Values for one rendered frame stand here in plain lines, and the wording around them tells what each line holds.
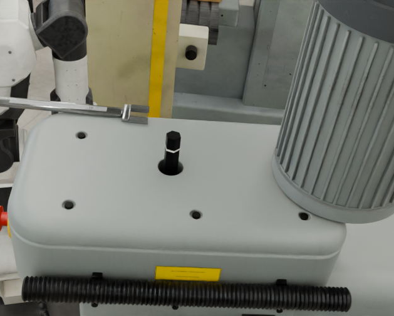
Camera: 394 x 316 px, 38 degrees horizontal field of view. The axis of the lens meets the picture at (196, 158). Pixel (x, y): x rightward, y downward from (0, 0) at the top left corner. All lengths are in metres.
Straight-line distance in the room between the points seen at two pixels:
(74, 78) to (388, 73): 1.03
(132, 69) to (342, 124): 2.14
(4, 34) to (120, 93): 1.51
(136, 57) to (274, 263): 2.05
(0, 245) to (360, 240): 1.14
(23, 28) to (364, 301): 0.97
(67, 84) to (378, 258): 0.93
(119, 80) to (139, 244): 2.11
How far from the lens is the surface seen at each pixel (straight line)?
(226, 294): 0.81
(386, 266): 0.97
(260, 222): 0.78
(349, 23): 0.66
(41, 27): 1.47
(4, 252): 1.82
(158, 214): 0.77
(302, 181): 0.79
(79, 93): 1.58
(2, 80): 1.48
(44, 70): 4.48
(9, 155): 1.68
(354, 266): 0.95
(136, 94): 2.87
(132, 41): 2.72
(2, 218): 0.95
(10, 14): 1.47
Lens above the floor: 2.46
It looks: 41 degrees down
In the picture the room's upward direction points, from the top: 8 degrees clockwise
